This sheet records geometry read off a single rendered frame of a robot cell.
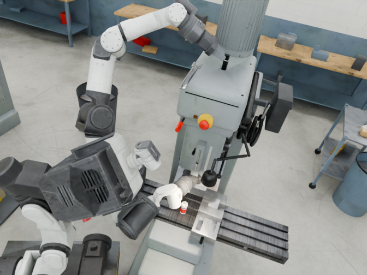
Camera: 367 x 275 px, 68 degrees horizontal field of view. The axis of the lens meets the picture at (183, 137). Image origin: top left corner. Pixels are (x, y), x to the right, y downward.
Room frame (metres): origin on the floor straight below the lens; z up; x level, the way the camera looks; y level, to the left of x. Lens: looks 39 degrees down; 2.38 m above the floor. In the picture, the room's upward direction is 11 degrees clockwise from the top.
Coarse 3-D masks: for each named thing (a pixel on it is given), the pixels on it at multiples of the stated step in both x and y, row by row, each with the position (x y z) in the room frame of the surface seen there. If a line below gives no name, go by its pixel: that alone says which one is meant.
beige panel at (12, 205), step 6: (0, 192) 1.45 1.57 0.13; (0, 198) 1.43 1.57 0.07; (6, 198) 1.46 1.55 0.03; (12, 198) 1.48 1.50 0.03; (0, 204) 1.39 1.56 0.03; (6, 204) 1.40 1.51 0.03; (12, 204) 1.41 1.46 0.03; (18, 204) 1.43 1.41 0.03; (0, 210) 1.33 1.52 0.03; (6, 210) 1.34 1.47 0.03; (12, 210) 1.35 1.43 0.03; (0, 216) 1.27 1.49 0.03; (6, 216) 1.29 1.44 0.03; (0, 222) 1.22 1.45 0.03
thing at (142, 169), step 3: (141, 165) 1.21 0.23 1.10; (144, 165) 1.22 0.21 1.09; (138, 168) 1.18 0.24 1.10; (141, 168) 1.19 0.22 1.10; (144, 168) 1.20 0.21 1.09; (141, 171) 1.17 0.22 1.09; (144, 171) 1.19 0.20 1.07; (141, 174) 1.15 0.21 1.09; (144, 174) 1.20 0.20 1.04; (141, 177) 1.15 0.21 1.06; (144, 177) 1.21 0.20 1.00; (144, 180) 1.22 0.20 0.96; (144, 183) 1.23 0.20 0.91; (141, 186) 1.15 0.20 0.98; (141, 189) 1.15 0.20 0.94; (138, 192) 1.15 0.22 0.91
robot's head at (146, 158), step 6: (132, 156) 0.76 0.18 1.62; (138, 156) 0.78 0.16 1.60; (144, 156) 0.75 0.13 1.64; (150, 156) 0.76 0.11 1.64; (156, 156) 0.78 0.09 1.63; (132, 162) 0.74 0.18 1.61; (138, 162) 0.75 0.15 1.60; (144, 162) 0.75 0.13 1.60; (150, 162) 0.75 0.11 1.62; (156, 162) 0.76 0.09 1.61; (150, 168) 0.75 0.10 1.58; (156, 168) 0.75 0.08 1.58
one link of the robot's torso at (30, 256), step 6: (30, 252) 0.71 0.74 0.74; (36, 252) 0.72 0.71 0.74; (24, 258) 0.67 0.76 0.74; (30, 258) 0.69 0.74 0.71; (36, 258) 0.71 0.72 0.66; (18, 264) 0.63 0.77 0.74; (24, 264) 0.64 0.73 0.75; (30, 264) 0.67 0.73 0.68; (18, 270) 0.60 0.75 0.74; (24, 270) 0.61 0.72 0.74; (30, 270) 0.65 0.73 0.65
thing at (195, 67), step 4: (192, 64) 1.07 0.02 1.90; (200, 64) 1.09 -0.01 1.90; (192, 68) 1.04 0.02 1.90; (196, 68) 1.04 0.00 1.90; (192, 72) 1.00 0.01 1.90; (188, 76) 0.96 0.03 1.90; (192, 76) 0.97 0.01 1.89; (184, 80) 0.92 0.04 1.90; (188, 80) 0.93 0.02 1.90; (184, 84) 0.89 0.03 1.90; (180, 88) 0.87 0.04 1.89; (184, 88) 0.86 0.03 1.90
